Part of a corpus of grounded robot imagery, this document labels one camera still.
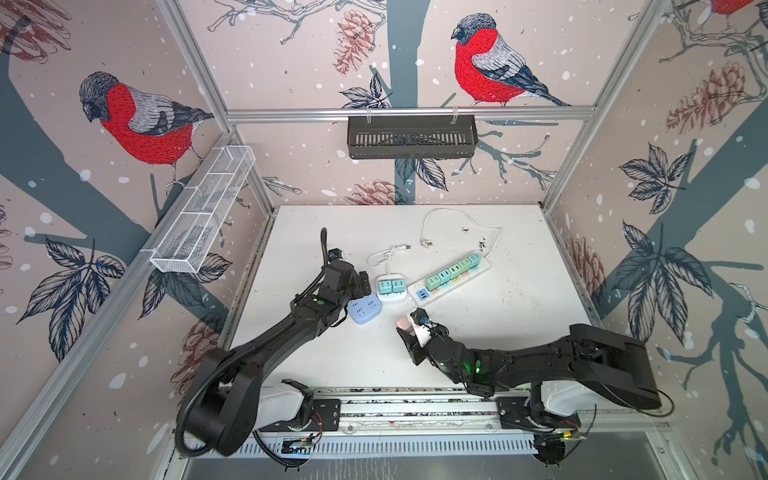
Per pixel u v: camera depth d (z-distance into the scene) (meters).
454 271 0.93
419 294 0.92
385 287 0.90
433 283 0.91
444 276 0.92
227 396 0.41
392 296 0.93
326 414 0.73
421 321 0.66
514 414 0.73
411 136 1.03
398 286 0.90
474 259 0.97
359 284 0.80
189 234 0.73
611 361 0.47
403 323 0.76
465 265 0.95
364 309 0.90
